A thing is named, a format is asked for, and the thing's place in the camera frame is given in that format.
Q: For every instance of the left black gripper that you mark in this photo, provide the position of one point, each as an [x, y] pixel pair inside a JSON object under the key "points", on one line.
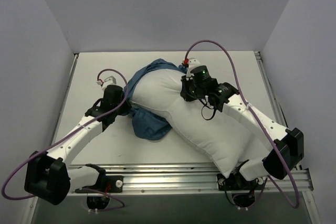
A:
{"points": [[124, 107]]}

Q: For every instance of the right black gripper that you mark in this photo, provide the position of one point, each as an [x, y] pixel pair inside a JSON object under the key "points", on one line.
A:
{"points": [[185, 90]]}

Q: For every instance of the blue patterned pillowcase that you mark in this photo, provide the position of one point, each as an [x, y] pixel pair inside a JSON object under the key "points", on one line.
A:
{"points": [[147, 125]]}

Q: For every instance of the white pillow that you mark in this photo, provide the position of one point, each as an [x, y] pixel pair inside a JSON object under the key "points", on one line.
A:
{"points": [[221, 139]]}

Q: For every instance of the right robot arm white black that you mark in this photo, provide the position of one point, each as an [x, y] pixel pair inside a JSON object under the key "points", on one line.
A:
{"points": [[287, 148]]}

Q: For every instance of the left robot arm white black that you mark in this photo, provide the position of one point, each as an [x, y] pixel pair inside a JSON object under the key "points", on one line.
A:
{"points": [[48, 175]]}

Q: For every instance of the aluminium left side rail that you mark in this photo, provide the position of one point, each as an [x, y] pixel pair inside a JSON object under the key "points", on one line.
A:
{"points": [[72, 71]]}

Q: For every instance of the aluminium rail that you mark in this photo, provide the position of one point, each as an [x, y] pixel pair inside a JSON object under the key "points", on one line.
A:
{"points": [[72, 71], [275, 105]]}

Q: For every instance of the aluminium right side rail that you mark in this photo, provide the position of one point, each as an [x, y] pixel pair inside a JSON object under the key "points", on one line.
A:
{"points": [[275, 105]]}

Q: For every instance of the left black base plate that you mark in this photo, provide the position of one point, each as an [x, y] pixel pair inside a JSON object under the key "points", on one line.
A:
{"points": [[113, 183]]}

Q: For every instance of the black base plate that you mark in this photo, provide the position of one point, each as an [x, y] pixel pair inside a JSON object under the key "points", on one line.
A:
{"points": [[236, 182], [113, 183]]}

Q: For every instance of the aluminium front rail frame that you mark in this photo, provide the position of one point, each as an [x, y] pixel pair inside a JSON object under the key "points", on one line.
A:
{"points": [[186, 178]]}

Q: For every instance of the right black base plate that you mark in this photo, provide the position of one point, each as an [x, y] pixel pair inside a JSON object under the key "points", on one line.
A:
{"points": [[236, 182]]}

